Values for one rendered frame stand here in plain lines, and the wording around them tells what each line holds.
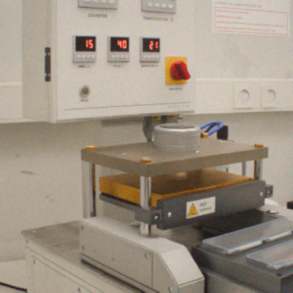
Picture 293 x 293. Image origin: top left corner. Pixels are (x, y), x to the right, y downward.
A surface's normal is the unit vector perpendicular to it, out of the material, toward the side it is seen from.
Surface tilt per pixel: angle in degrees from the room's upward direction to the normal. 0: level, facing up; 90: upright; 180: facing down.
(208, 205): 90
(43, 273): 90
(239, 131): 90
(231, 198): 90
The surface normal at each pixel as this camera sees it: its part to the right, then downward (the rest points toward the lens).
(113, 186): -0.80, 0.09
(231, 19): 0.44, 0.13
